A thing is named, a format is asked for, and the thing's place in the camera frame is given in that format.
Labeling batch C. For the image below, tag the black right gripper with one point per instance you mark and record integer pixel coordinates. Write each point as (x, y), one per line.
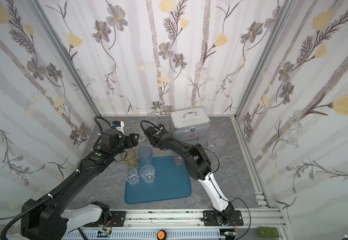
(149, 135)

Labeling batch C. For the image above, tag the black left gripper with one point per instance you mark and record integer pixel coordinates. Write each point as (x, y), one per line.
(133, 140)

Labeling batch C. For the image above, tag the yellow plastic cup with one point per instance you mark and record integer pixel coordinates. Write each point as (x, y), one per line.
(129, 158)

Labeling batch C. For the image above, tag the blue plastic cup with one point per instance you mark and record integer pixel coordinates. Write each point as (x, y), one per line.
(145, 155)

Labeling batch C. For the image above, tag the clear faceted glass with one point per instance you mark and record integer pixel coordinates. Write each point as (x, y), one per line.
(147, 173)
(222, 137)
(132, 175)
(213, 132)
(152, 117)

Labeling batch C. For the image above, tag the pink plastic cup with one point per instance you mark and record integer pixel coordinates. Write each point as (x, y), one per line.
(178, 159)

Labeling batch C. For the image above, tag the teal plastic tray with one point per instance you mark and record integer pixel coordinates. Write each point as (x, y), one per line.
(171, 182)

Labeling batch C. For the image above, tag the clear faceted glass back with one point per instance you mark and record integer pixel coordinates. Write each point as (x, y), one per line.
(213, 132)

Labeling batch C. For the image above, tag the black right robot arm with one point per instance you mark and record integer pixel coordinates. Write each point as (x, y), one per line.
(197, 163)

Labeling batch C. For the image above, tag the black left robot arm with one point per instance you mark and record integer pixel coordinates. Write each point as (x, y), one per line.
(43, 218)

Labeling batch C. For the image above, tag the silver aluminium first aid case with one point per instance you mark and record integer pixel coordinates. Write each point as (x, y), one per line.
(187, 124)

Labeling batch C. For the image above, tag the frosted dotted clear cup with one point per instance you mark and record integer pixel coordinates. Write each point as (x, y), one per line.
(204, 136)

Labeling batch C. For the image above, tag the clear glass front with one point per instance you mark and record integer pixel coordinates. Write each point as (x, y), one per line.
(212, 145)

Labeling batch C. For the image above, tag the orange black knob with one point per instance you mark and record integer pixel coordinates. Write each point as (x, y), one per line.
(162, 235)

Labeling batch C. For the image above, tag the green circuit board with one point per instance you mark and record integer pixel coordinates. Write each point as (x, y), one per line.
(269, 232)

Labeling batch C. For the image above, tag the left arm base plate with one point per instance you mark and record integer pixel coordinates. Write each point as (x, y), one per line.
(115, 219)

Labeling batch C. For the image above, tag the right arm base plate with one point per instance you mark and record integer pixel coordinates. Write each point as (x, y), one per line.
(213, 219)

